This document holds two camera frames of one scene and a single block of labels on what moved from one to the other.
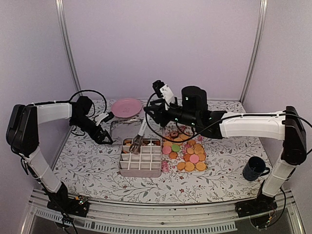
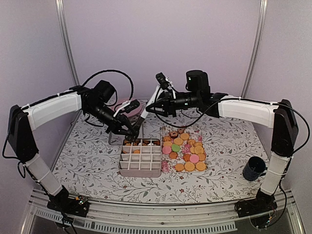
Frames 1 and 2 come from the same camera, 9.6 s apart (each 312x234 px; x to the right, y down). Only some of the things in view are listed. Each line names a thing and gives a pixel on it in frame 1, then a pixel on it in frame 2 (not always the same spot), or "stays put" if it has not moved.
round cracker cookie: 184,137 stays put
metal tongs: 135,146 -> 145,112
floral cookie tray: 183,150 stays put
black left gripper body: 82,124 -> 116,123
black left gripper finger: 110,141 -> 127,133
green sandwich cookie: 175,147 stays put
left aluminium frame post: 64,27 stays put
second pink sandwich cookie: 194,158 stays put
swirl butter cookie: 127,142 stays put
